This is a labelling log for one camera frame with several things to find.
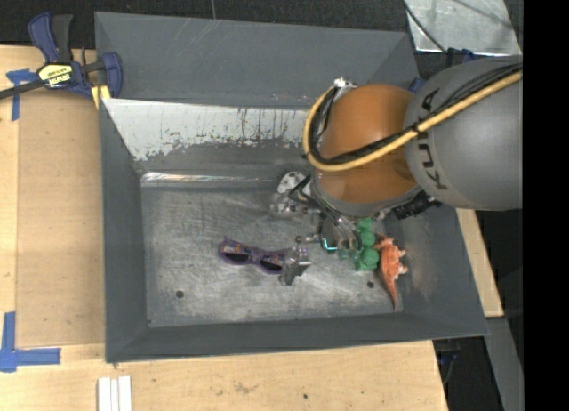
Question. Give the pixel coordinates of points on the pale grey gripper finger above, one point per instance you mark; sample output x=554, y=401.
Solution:
x=291, y=274
x=302, y=253

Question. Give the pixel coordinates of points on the purple sunglasses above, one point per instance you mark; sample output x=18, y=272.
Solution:
x=249, y=258

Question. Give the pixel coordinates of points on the orange toy dinosaur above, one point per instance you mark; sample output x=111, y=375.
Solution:
x=389, y=262

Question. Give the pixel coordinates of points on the grey metal bin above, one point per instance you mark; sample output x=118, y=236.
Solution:
x=213, y=276

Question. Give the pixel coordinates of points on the black cylinder on white bracket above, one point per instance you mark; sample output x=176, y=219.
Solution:
x=411, y=209

